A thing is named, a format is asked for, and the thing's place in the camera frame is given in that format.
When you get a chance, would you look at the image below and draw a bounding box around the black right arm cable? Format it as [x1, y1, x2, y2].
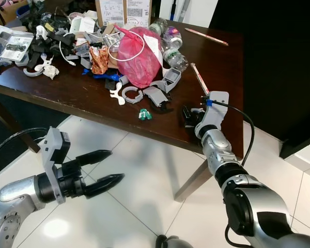
[211, 100, 255, 167]

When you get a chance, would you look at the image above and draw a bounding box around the plastic bottle with purple label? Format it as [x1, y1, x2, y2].
[163, 26, 183, 50]

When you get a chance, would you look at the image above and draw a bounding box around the grey robot leg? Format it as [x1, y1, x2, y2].
[154, 235, 195, 248]

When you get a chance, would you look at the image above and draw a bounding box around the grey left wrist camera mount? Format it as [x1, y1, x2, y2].
[39, 127, 72, 205]

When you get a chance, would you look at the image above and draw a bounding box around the clear plastic blister package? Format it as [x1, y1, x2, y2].
[0, 30, 35, 63]

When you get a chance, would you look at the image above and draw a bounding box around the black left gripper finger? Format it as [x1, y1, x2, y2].
[75, 150, 113, 167]
[83, 174, 126, 199]

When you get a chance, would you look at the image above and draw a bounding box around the white cable loop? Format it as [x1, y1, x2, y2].
[107, 33, 146, 63]

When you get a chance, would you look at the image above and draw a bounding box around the white plastic printed piece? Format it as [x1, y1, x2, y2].
[109, 82, 126, 106]

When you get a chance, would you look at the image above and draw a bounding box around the white paper slip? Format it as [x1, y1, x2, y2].
[143, 33, 164, 69]

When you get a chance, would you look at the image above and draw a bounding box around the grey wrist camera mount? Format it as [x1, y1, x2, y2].
[39, 127, 72, 205]
[198, 91, 231, 140]

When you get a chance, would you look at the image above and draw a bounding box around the small green toy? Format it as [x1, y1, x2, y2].
[138, 108, 153, 121]

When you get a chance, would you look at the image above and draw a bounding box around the grey hooked plastic part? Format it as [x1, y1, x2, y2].
[0, 59, 14, 76]

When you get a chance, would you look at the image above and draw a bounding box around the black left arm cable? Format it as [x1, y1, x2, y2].
[0, 128, 48, 174]

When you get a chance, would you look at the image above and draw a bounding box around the pink pencil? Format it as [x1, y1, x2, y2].
[184, 27, 230, 47]

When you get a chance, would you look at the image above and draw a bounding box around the clear crushed plastic bottle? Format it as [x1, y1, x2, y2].
[163, 46, 190, 72]

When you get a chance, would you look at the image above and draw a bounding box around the orange snack wrapper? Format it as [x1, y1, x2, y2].
[89, 45, 111, 75]

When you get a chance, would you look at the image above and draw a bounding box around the grey curved clamp part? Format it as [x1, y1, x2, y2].
[23, 64, 45, 78]

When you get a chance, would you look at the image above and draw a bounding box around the grey bracket with black claws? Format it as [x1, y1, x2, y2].
[143, 85, 172, 115]

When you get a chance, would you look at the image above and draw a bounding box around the white crumpled paper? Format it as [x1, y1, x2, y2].
[41, 56, 60, 80]

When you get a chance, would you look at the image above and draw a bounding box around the grey plastic ring part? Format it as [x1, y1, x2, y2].
[121, 86, 144, 104]

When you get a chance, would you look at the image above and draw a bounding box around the dark brown wooden table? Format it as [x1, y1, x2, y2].
[0, 0, 244, 203]

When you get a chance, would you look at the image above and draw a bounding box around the pink plastic bag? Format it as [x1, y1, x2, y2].
[117, 26, 164, 89]

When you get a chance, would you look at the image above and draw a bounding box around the grey plastic frame part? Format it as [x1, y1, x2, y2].
[149, 67, 183, 94]

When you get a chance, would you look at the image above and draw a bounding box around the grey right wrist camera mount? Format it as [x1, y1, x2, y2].
[198, 91, 231, 140]

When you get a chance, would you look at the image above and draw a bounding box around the cardboard box with white labels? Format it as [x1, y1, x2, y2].
[95, 0, 153, 28]

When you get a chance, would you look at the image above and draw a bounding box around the pink white striped stick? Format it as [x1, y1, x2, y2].
[190, 63, 210, 97]

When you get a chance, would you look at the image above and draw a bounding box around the blue plastic part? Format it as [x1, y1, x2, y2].
[91, 69, 126, 84]

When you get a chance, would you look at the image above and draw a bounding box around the open cardboard box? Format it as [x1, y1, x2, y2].
[0, 0, 29, 27]

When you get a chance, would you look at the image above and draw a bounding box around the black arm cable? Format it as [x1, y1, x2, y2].
[211, 100, 255, 167]
[0, 128, 48, 174]

